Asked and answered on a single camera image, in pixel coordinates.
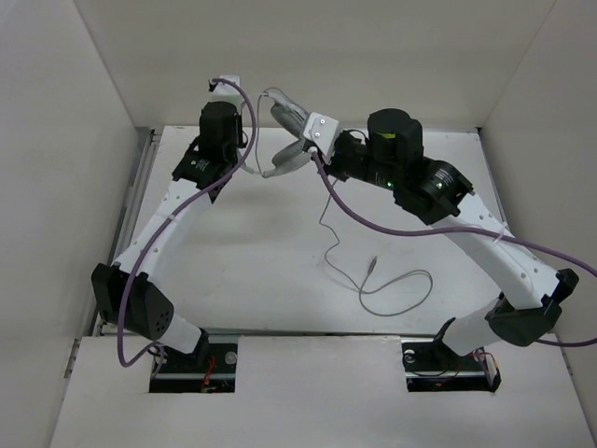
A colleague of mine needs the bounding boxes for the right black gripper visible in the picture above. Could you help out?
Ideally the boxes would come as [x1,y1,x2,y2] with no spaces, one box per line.
[312,132,401,191]

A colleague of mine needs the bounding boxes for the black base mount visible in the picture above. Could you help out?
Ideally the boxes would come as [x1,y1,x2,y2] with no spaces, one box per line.
[401,318,502,393]
[148,332,240,394]

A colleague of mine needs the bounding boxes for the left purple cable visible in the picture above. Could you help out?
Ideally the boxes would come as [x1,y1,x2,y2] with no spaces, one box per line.
[116,78,260,370]

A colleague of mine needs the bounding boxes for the left metal side rail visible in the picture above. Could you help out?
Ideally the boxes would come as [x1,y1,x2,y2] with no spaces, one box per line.
[90,128,162,337]

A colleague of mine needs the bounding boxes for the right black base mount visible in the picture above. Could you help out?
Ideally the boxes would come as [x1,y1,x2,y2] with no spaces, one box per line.
[401,318,502,393]

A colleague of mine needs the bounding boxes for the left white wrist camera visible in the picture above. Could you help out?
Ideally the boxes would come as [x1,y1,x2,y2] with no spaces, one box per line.
[208,75,243,106]

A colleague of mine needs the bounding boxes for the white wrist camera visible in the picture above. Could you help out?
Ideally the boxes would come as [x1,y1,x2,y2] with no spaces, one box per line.
[302,112,340,163]
[208,75,243,106]

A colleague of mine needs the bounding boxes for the white grey headphones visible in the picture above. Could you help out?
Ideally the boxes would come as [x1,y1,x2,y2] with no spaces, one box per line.
[242,87,310,178]

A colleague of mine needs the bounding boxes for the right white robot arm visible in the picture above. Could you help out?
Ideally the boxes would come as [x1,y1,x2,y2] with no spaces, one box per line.
[320,108,578,368]

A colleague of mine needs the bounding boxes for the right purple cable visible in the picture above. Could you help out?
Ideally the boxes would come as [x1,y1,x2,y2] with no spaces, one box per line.
[312,153,597,349]

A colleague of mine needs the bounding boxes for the purple cable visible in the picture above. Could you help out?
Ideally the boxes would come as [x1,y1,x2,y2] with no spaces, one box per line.
[312,153,597,349]
[116,78,260,370]

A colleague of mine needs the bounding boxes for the grey headphone cable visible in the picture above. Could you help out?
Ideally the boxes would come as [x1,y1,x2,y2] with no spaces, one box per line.
[318,193,434,317]

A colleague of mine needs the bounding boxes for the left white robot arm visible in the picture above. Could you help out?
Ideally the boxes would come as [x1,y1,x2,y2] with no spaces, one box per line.
[91,101,243,371]

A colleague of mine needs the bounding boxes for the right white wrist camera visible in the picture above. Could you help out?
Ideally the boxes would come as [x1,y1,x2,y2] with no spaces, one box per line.
[302,112,340,163]

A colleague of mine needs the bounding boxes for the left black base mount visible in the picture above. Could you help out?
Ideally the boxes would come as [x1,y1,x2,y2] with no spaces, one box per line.
[148,332,240,394]

